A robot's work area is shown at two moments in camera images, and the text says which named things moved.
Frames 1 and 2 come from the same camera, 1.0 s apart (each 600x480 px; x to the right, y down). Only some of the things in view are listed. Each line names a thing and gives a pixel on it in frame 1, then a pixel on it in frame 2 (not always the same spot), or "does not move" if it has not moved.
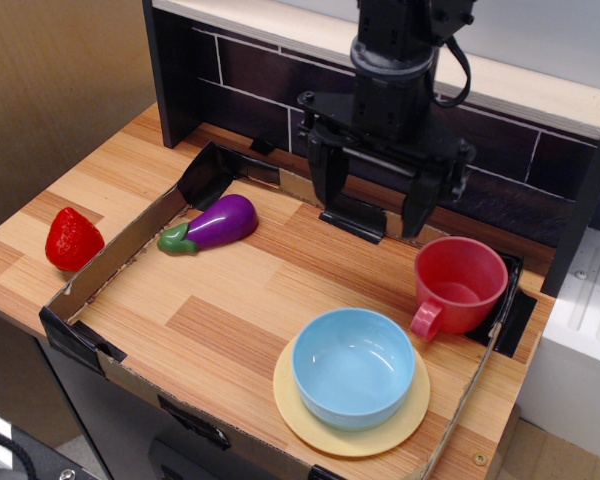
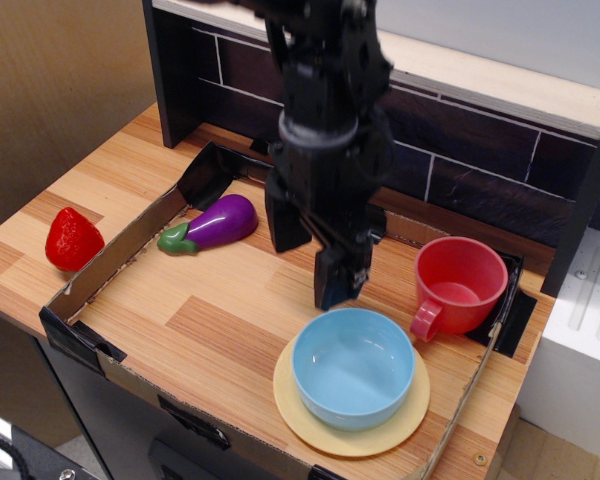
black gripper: [393, 119] -> [331, 166]
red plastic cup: [462, 280] does not move
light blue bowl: [353, 369] does not move
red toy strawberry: [72, 241] does not move
